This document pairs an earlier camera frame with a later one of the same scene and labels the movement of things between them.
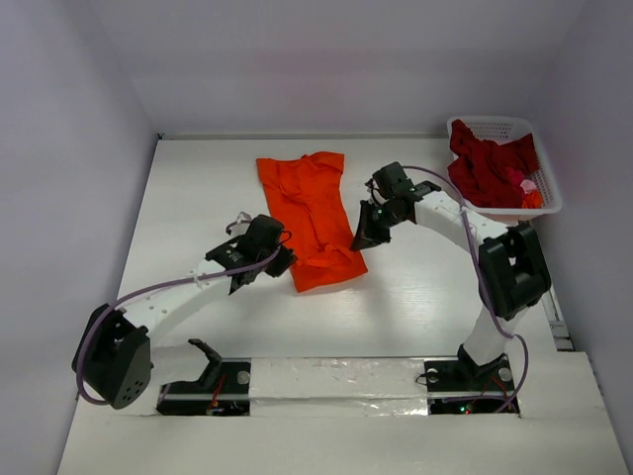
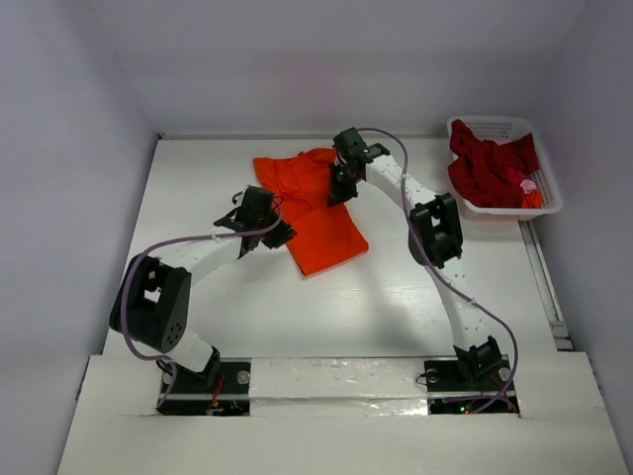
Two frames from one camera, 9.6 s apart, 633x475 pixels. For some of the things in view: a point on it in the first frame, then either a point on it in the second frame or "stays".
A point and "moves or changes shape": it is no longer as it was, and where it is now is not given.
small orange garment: (532, 200) stays
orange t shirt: (309, 198) moves or changes shape
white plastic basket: (500, 130) stays
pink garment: (528, 185) stays
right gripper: (375, 218) -> (341, 187)
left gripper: (284, 259) -> (283, 235)
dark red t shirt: (479, 168) stays
